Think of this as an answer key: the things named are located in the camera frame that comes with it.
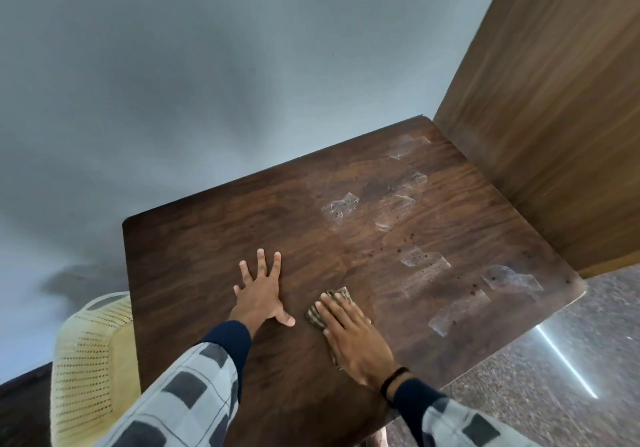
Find yellow perforated plastic chair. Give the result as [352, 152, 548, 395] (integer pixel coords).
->
[50, 292, 144, 447]

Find person's right hand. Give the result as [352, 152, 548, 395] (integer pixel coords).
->
[314, 293, 402, 392]

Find person's left hand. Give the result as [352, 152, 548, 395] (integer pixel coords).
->
[233, 249, 296, 337]

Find patches of clear tape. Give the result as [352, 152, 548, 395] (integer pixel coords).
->
[320, 134, 546, 338]

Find person's left forearm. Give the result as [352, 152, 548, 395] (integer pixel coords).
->
[106, 320, 253, 447]

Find person's right forearm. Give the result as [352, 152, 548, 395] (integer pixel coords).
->
[391, 379, 545, 447]

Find brown wooden cabinet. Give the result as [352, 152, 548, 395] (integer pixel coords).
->
[432, 0, 640, 279]

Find black wristband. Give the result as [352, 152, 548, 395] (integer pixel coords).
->
[379, 366, 411, 403]

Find brown patterned cleaning cloth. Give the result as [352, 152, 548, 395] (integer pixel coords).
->
[305, 287, 357, 335]

